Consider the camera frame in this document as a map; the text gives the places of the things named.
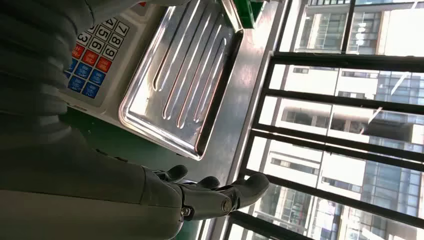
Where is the white electronic scale body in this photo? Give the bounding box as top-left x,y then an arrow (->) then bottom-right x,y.
59,1 -> 173,133

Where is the steel scale pan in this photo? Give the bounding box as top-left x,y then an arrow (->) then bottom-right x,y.
118,0 -> 245,162

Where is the green plastic crate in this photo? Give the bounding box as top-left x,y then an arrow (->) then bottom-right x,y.
235,0 -> 267,30

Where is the black window guard railing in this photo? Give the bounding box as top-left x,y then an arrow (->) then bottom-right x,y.
225,0 -> 424,240

